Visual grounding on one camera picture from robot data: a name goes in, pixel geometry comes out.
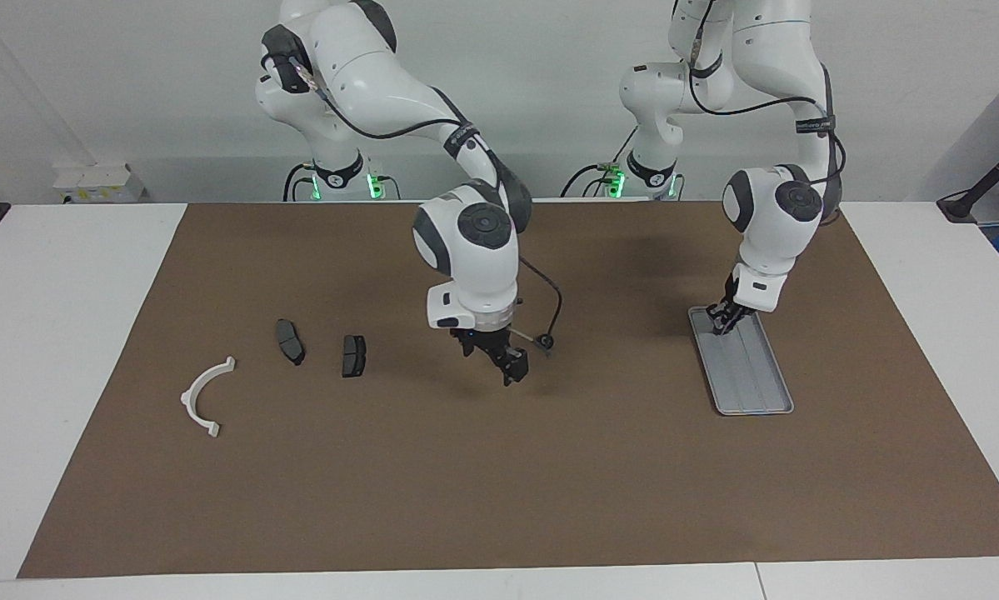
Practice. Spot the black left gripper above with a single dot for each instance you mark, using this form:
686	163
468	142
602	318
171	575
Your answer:
736	308

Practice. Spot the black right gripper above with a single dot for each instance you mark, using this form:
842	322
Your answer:
482	342

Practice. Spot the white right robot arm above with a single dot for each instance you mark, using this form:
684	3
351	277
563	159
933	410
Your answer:
474	267

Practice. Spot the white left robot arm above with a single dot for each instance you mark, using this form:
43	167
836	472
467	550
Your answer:
770	217

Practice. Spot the silver metal tray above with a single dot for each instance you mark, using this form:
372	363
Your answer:
757	383

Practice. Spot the brown table mat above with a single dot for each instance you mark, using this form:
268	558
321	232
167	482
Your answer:
466	483

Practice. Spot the rectangular dark brake pad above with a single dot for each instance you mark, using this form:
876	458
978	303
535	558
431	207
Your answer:
353	357

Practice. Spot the curved dark brake pad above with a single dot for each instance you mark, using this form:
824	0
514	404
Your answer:
291	342

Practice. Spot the white power box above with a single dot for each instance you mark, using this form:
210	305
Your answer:
99	183

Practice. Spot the white semicircular bracket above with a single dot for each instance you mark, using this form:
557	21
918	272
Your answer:
191	404

